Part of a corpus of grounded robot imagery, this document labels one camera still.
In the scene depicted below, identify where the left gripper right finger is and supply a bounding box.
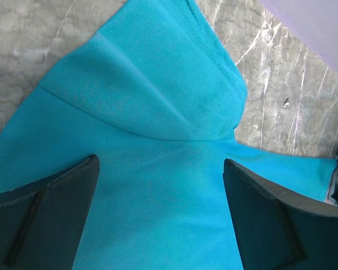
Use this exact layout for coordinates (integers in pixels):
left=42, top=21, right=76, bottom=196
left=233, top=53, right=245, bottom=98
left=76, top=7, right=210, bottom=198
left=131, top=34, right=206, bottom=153
left=223, top=159, right=338, bottom=269

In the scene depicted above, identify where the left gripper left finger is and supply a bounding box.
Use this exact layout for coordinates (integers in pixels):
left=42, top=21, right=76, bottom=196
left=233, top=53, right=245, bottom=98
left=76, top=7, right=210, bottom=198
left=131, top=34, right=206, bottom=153
left=0, top=155, right=100, bottom=269

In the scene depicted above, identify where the teal t shirt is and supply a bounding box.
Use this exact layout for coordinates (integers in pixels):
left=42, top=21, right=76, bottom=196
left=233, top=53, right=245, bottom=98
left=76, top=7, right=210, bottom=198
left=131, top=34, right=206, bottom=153
left=0, top=1, right=336, bottom=269

